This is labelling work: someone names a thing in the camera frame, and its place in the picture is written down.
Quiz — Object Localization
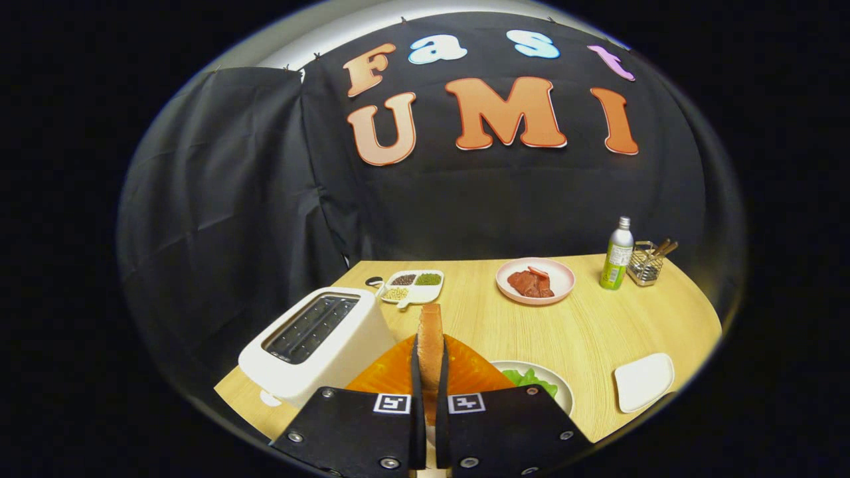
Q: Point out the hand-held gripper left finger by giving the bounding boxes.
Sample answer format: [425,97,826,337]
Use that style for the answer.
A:
[271,334,426,478]

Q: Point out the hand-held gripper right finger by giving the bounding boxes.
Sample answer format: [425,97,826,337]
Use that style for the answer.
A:
[435,334,593,478]

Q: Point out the toasted bread slice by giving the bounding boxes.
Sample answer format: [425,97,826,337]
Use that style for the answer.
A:
[417,303,445,426]

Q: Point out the green lettuce leaf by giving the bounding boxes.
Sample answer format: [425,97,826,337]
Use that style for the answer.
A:
[501,367,558,399]

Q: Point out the white toaster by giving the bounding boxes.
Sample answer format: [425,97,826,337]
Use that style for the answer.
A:
[238,287,397,408]

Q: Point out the round white plate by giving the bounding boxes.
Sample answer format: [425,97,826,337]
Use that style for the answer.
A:
[490,360,574,418]

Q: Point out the white divided condiment tray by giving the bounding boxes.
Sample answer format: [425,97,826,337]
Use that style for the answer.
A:
[381,269,445,310]

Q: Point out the red meat slices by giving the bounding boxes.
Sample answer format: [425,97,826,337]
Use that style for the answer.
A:
[507,266,555,298]

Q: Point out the pink plate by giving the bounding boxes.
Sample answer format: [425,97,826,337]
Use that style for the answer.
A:
[495,257,576,306]

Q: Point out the small square white plate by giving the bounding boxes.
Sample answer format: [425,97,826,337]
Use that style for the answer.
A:
[614,353,676,414]

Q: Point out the silver bottle with green label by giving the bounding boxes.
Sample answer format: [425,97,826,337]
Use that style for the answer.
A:
[599,216,634,291]

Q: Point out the black backdrop cloth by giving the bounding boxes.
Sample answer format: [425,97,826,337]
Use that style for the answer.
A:
[116,12,744,399]

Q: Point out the metal wire cutlery basket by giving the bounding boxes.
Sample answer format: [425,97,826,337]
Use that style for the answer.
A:
[626,241,665,287]

